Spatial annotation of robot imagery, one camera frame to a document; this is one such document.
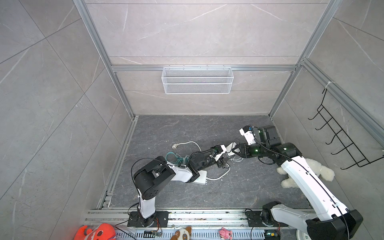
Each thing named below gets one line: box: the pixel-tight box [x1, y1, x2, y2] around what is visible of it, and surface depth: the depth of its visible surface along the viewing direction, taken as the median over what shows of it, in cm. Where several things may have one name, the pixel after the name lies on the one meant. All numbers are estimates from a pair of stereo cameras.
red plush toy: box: [74, 223, 116, 240], surface depth 66 cm
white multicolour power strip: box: [193, 170, 207, 185], surface depth 86 cm
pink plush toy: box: [218, 227, 233, 240], surface depth 69 cm
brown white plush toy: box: [170, 226, 192, 240], surface depth 69 cm
